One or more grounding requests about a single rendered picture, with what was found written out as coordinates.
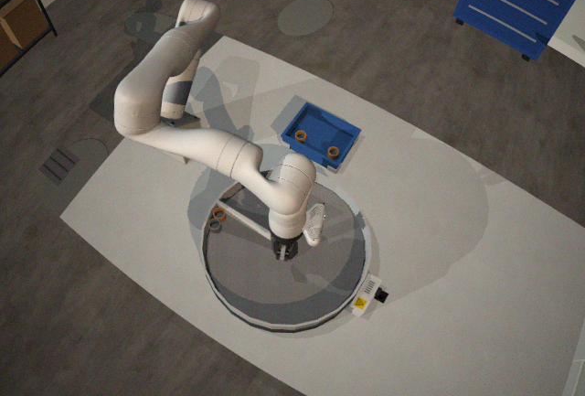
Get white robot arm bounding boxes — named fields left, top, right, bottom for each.
left=114, top=0, right=325, bottom=246

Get blue crate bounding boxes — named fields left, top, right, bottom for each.
left=281, top=102, right=361, bottom=174

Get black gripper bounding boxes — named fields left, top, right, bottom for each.
left=269, top=225, right=303, bottom=262

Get bronze ring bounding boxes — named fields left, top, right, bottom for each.
left=327, top=146, right=339, bottom=160
left=213, top=208, right=227, bottom=222
left=295, top=131, right=306, bottom=144

